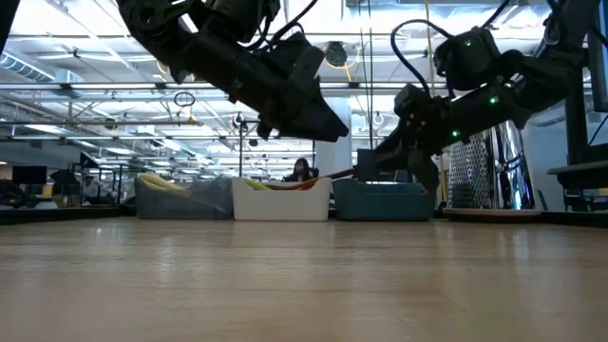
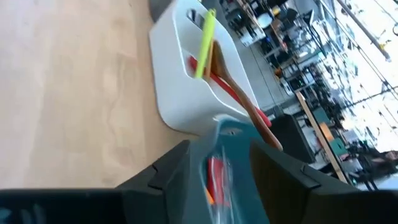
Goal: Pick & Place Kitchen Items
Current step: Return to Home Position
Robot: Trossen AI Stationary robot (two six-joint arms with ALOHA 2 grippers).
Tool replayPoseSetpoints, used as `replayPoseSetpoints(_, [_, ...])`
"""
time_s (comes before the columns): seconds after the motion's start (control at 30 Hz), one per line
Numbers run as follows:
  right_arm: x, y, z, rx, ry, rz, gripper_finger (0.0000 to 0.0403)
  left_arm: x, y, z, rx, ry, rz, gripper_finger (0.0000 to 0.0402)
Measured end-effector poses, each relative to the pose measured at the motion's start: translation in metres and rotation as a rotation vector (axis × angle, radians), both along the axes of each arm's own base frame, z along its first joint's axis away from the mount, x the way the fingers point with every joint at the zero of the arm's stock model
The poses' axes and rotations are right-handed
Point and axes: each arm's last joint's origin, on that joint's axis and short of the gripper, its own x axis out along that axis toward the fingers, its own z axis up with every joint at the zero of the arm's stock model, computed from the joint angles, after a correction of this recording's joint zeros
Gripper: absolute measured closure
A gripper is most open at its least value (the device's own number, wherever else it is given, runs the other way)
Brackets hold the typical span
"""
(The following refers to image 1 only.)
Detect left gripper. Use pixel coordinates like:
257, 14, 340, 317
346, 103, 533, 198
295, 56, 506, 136
230, 31, 351, 143

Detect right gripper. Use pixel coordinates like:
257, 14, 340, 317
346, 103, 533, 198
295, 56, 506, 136
354, 83, 460, 194

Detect brown wooden spoon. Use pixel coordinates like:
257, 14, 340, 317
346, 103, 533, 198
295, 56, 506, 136
268, 166, 357, 191

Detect green silicone spoon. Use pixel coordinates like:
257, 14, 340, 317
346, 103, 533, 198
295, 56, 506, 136
242, 178, 274, 192

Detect cream-handled table knife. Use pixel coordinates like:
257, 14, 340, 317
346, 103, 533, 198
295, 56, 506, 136
149, 171, 190, 193
136, 176, 165, 192

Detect teal storage bin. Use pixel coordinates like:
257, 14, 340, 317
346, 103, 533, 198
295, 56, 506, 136
332, 178, 436, 222

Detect person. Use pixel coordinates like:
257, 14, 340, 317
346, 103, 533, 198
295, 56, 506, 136
79, 174, 100, 206
282, 157, 320, 183

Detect pink-framed metal box grater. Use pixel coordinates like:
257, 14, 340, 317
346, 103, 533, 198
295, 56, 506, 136
441, 120, 543, 224

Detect black light stand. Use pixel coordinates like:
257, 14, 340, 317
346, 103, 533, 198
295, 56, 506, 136
235, 112, 248, 178

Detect white storage bin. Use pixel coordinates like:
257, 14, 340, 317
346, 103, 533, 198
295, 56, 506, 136
231, 176, 333, 222

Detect grey storage bin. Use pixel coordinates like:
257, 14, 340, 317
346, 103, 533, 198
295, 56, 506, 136
134, 173, 235, 220

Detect grey side desk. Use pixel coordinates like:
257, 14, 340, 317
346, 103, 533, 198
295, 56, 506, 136
546, 160, 608, 191

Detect black aluminium table frame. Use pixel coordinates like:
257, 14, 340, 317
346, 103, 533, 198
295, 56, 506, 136
0, 204, 608, 227

